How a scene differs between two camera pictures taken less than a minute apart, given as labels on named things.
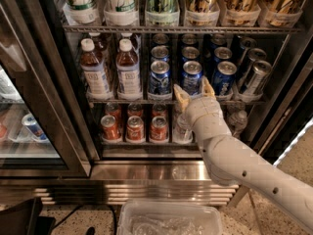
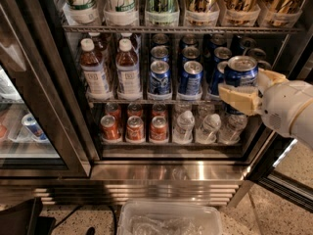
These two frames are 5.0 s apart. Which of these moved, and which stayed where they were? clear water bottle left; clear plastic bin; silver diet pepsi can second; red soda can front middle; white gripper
Moved: white gripper
Stayed: clear plastic bin; red soda can front middle; clear water bottle left; silver diet pepsi can second
